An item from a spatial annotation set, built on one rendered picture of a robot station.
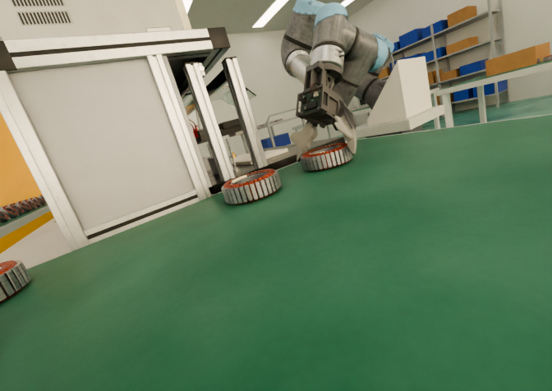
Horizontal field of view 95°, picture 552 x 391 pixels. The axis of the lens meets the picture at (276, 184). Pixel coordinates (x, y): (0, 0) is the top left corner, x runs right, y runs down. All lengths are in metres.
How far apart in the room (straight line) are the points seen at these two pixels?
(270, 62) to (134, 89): 7.08
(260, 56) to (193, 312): 7.40
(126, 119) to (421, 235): 0.55
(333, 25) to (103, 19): 0.53
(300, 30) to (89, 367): 0.99
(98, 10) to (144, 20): 0.09
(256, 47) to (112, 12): 6.83
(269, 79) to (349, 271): 7.29
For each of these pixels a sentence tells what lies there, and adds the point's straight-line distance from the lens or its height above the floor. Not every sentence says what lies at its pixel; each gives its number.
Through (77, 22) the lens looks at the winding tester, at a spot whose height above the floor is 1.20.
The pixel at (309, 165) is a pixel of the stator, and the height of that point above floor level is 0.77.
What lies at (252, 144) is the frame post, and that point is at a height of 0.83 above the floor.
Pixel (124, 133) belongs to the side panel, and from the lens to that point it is 0.61.
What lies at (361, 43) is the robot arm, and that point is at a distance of 0.70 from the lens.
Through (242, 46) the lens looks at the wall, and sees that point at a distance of 7.38.
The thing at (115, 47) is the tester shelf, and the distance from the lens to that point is 0.64.
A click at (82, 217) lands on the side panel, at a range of 0.61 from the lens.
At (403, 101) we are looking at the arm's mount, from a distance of 1.17.
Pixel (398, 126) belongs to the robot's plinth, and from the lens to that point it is 1.13.
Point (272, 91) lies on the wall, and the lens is 7.39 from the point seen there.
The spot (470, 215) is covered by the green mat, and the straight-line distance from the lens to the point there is 0.27.
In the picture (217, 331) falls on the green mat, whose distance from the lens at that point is 0.19.
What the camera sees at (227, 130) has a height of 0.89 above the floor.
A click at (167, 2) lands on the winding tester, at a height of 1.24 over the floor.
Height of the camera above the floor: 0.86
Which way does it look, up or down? 12 degrees down
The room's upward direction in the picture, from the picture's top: 16 degrees counter-clockwise
